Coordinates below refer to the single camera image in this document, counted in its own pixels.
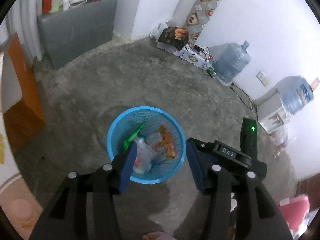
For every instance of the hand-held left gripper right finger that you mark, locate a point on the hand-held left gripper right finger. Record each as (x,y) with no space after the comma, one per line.
(196,165)

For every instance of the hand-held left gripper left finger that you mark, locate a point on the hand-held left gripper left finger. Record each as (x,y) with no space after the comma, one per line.
(128,165)

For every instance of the blue plastic basket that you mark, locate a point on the blue plastic basket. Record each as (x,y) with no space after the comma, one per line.
(150,115)

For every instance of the white plastic bag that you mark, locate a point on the white plastic bag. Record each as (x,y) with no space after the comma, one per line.
(156,31)
(280,137)

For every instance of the white printed box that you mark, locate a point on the white printed box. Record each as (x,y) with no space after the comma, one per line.
(268,105)

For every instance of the blue water jug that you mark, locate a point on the blue water jug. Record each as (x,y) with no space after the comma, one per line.
(295,97)
(231,62)

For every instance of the person's foot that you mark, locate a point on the person's foot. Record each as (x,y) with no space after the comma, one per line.
(155,237)

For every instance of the brown wooden furniture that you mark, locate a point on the brown wooden furniture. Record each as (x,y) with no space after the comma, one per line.
(310,185)

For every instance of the pink fluffy cloth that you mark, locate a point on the pink fluffy cloth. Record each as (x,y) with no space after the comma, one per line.
(295,212)

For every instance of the white printed carton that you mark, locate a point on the white printed carton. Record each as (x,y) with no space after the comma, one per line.
(192,58)

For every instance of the orange wooden table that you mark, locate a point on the orange wooden table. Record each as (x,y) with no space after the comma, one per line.
(22,105)

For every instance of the black snack box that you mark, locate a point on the black snack box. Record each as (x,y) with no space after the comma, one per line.
(170,36)

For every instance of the rolled patterned sheet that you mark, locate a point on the rolled patterned sheet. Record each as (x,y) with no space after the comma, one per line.
(205,10)

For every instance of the grey cabinet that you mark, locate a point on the grey cabinet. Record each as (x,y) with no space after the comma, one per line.
(75,30)

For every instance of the grey curtain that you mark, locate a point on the grey curtain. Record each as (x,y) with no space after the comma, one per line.
(25,30)

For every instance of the small green box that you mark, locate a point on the small green box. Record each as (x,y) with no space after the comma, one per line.
(56,7)

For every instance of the small white bottle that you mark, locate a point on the small white bottle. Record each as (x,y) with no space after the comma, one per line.
(66,2)

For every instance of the red thermos bottle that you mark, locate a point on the red thermos bottle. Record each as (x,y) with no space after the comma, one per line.
(46,3)

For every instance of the wall socket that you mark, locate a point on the wall socket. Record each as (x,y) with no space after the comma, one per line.
(262,78)

